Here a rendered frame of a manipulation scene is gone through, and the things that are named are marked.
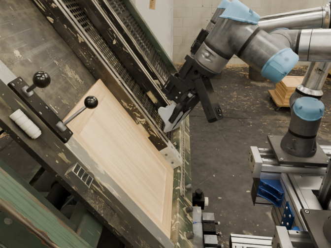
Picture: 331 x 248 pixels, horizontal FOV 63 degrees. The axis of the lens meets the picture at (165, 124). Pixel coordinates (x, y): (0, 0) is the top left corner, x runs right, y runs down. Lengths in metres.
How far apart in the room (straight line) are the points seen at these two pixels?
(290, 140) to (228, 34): 0.79
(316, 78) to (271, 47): 0.76
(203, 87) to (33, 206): 0.45
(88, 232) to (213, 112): 0.47
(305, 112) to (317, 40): 0.57
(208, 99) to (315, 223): 0.58
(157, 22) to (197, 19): 1.57
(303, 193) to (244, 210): 1.25
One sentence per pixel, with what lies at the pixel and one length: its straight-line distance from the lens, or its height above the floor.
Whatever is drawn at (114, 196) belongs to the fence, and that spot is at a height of 1.16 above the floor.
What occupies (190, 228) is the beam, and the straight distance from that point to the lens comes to 1.19.
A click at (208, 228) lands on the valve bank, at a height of 0.76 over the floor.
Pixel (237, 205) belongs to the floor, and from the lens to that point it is 2.52.
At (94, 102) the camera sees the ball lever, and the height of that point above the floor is 1.43.
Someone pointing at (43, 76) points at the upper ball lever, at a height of 1.54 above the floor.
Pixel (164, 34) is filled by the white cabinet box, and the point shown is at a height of 0.88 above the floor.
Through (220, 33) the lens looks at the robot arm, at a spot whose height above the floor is 1.62.
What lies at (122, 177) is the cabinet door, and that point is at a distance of 0.95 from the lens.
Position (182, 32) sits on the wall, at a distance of 6.30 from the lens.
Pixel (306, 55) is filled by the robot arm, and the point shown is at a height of 1.57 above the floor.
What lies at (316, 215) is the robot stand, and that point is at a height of 1.04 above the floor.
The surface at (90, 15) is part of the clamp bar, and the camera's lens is 1.57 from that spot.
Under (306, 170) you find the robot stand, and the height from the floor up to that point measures 0.96.
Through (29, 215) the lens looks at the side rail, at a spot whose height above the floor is 1.33.
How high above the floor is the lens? 1.73
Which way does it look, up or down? 28 degrees down
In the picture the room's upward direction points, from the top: straight up
